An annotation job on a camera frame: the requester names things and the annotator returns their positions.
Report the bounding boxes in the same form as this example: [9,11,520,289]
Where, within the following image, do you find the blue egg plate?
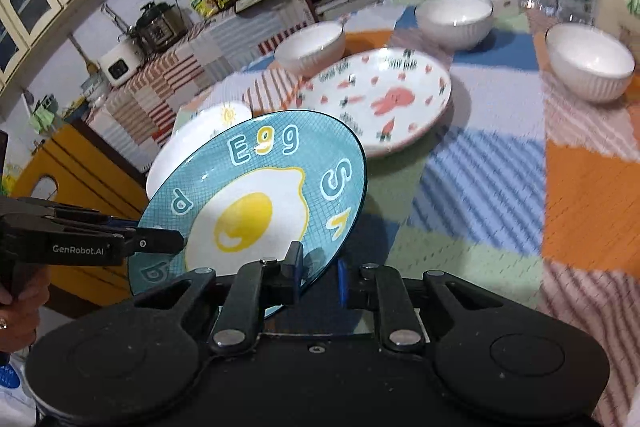
[127,109,368,295]

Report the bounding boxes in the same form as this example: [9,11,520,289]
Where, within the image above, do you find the white sun plate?
[145,102,253,199]

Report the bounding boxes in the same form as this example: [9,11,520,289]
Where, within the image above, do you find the white bowl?
[274,22,346,78]
[544,23,636,104]
[416,0,494,51]

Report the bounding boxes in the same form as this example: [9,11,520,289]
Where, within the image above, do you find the person left hand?
[0,267,50,353]

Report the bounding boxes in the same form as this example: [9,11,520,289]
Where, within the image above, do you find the yellow wooden door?
[8,120,151,308]

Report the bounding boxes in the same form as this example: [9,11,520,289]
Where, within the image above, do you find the striped counter cloth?
[89,0,314,173]

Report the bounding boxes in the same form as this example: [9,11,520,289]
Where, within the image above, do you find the patchwork tablecloth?
[171,0,640,427]

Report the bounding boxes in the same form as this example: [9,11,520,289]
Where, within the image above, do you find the white rice cooker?
[98,36,144,88]

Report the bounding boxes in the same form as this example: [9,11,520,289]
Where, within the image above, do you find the rabbit carrot plate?
[292,48,452,158]

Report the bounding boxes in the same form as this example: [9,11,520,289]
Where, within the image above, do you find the electric pressure cooker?
[136,1,188,53]

